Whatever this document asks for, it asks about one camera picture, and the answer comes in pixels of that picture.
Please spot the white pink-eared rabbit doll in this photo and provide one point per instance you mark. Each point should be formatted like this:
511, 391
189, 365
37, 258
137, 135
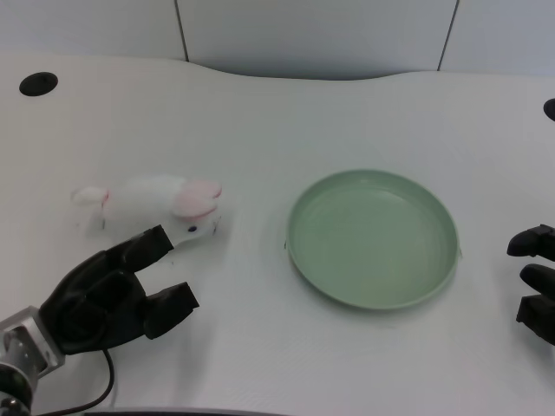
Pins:
152, 203

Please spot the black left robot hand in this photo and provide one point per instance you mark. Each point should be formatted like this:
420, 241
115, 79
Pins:
99, 299

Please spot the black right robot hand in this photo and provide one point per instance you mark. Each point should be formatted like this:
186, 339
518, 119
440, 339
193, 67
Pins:
537, 277

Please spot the green round plate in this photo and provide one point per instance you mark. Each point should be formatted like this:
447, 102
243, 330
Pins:
372, 239

